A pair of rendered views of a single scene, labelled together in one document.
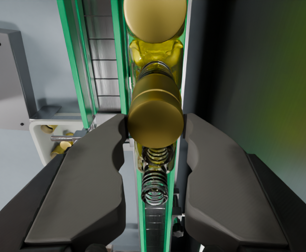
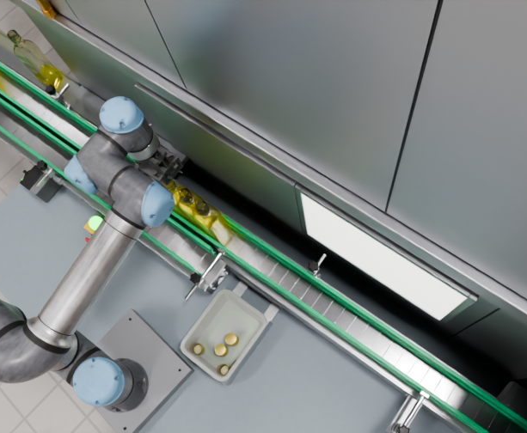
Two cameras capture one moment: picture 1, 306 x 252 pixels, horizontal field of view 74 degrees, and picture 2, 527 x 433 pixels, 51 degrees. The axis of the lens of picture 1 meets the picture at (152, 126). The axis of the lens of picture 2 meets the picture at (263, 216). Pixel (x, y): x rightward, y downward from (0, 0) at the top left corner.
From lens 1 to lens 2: 1.36 m
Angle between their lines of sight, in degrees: 50
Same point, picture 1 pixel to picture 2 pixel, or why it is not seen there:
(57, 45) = (161, 295)
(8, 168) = not seen: outside the picture
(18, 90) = (159, 341)
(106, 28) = (168, 234)
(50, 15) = (145, 283)
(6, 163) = not seen: outside the picture
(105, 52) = (176, 245)
